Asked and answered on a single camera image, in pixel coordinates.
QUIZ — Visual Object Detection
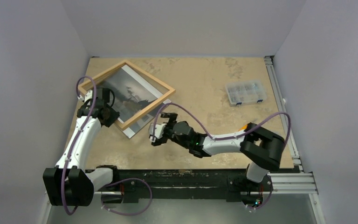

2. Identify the wooden picture frame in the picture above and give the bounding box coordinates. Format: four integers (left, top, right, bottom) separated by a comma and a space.
92, 60, 176, 130

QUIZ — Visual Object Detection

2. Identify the yellow handled screwdriver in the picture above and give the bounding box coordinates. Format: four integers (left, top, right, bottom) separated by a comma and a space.
240, 124, 248, 131

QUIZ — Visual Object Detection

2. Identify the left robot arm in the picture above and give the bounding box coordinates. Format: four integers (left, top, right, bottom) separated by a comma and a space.
43, 88, 120, 206

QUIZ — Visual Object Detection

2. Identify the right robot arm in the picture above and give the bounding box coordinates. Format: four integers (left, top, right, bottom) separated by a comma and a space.
149, 112, 288, 190

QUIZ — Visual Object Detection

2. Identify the clear plastic screw box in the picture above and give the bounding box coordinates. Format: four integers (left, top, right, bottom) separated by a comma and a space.
225, 80, 267, 106

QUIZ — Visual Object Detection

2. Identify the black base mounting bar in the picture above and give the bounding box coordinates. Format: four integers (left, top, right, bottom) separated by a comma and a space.
97, 169, 273, 206

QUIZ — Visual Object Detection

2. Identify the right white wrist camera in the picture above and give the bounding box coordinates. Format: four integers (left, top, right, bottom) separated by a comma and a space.
148, 123, 166, 142

